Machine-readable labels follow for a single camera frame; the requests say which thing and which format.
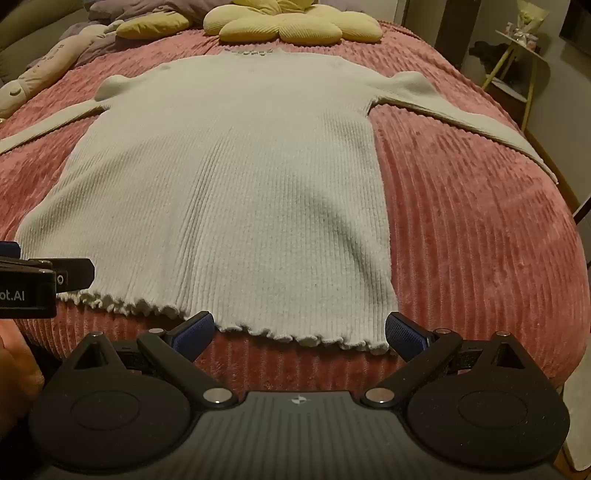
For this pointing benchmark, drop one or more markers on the purple blanket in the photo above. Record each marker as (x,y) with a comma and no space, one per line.
(138,9)

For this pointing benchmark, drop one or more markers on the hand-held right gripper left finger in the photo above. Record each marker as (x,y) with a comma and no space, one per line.
(196,333)

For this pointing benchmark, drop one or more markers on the wall-mounted dark television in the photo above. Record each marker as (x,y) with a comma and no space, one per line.
(577,23)

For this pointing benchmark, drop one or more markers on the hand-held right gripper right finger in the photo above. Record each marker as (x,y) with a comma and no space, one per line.
(406,333)

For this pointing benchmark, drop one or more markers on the yellow flower-shaped pillow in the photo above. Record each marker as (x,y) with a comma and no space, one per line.
(286,21)

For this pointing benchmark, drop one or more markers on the olive padded headboard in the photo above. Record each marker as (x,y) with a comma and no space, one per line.
(27,27)

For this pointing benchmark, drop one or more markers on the yellow oval cushion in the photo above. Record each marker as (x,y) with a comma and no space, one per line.
(152,26)

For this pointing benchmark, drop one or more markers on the black fluffy object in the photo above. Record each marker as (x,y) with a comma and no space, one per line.
(485,55)

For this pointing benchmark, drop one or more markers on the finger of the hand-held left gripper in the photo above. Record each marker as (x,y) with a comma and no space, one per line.
(76,274)
(8,250)

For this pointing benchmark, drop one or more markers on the cream long plush toy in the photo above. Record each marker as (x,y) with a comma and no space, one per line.
(46,69)

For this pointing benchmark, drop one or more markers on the yellow-legged side table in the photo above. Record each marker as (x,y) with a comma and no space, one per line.
(512,60)

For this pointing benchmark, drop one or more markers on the white ribbed knit sweater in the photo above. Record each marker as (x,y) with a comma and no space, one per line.
(231,184)

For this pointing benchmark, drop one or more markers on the wrapped flower bouquet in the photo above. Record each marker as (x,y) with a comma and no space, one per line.
(524,23)

